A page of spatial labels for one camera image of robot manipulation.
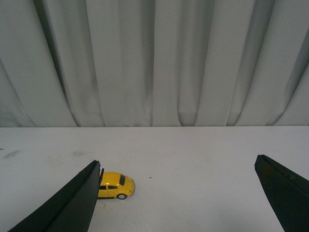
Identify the white pleated curtain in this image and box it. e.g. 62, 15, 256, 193
0, 0, 309, 127

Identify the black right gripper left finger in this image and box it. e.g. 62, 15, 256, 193
10, 160, 104, 232

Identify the yellow beetle toy car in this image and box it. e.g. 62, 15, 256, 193
98, 172, 135, 200

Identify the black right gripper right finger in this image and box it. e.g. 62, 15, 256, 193
254, 155, 309, 232

